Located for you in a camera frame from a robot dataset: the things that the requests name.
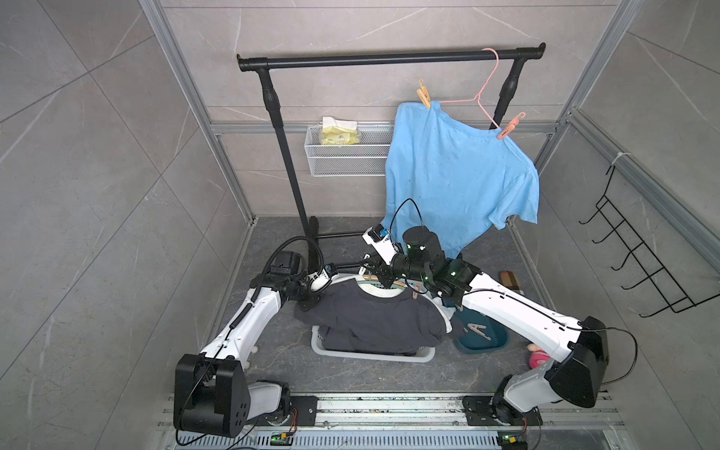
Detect black wall hook rack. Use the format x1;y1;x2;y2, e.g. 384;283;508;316
579;165;719;319

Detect white garment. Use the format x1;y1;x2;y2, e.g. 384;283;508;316
430;297;456;334

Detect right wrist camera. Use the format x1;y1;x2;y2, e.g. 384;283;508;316
362;224;401;266

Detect light blue t-shirt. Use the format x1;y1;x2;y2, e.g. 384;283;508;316
382;102;540;258

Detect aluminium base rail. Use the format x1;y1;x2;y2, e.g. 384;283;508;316
148;392;635;449

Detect teal clothespin tray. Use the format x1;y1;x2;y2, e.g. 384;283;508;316
450;307;508;354

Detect pink wire hanger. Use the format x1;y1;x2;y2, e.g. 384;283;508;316
441;47;500;129

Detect dark grey garment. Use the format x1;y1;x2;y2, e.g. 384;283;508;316
294;280;452;353

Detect clothespins in tray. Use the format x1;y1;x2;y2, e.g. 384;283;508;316
466;324;492;341

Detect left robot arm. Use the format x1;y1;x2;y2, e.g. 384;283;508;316
172;236;332;438

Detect green plastic hanger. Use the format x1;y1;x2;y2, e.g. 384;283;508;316
357;280;406;298

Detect plaid case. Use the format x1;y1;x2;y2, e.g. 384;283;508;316
500;271;521;293

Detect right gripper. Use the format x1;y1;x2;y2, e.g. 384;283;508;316
359;244;429;289

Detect yellow tissue pack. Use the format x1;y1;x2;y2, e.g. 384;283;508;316
320;116;360;146

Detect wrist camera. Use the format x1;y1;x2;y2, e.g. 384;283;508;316
362;224;401;266
307;267;338;293

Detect yellow clothespin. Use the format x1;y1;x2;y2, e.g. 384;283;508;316
416;79;431;109

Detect black clothes rack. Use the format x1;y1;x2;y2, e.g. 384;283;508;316
236;42;547;270

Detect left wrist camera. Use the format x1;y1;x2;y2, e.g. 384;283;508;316
307;267;338;293

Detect pink plush doll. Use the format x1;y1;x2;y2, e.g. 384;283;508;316
527;344;551;369

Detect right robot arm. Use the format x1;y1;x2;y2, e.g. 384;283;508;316
363;224;611;425

